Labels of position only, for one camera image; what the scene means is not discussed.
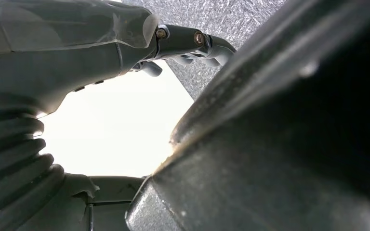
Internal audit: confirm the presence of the dark bulky casing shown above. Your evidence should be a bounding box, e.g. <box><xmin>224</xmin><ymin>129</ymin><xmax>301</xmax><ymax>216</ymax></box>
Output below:
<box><xmin>124</xmin><ymin>0</ymin><xmax>370</xmax><ymax>231</ymax></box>

